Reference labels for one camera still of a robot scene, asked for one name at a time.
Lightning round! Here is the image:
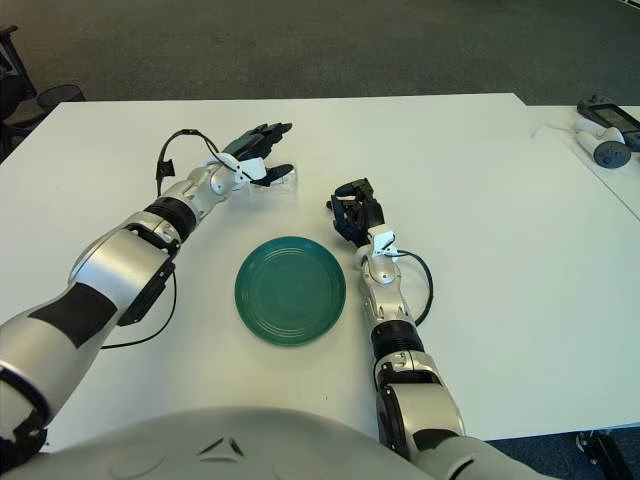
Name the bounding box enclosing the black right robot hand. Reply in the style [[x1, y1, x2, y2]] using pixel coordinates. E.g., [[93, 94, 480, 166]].
[[325, 177, 386, 247]]

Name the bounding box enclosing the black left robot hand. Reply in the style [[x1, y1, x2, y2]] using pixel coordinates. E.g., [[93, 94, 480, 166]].
[[222, 121, 296, 186]]

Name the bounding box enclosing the green round plate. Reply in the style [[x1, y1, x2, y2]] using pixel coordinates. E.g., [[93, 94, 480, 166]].
[[234, 236, 348, 350]]

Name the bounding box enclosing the black mesh wastebasket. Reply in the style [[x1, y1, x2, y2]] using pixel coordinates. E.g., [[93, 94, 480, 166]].
[[37, 84, 87, 114]]

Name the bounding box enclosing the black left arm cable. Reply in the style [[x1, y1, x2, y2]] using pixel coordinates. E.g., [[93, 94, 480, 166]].
[[102, 128, 224, 350]]

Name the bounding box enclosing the clear plastic bottle blue cap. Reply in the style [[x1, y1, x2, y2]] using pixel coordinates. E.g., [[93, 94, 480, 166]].
[[247, 160, 301, 196]]

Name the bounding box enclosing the black table foot caster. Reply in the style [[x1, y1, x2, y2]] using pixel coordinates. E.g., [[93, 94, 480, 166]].
[[574, 432, 629, 471]]

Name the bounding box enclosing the black office chair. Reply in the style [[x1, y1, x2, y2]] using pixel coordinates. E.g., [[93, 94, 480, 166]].
[[0, 27, 56, 166]]

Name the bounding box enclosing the dark handheld console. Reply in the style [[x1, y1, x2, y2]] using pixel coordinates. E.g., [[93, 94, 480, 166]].
[[577, 96, 640, 151]]

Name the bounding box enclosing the white VR controller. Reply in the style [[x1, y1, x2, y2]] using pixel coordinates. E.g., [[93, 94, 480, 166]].
[[574, 127, 632, 171]]

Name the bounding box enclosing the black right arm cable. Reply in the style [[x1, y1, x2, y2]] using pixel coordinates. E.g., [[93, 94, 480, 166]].
[[394, 249, 434, 326]]

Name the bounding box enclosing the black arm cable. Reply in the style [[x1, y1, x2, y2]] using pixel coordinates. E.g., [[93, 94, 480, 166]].
[[394, 249, 434, 326], [102, 128, 224, 350]]

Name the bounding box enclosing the grey robot torso shell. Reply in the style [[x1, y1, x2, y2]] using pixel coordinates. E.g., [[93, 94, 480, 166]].
[[0, 405, 426, 480]]

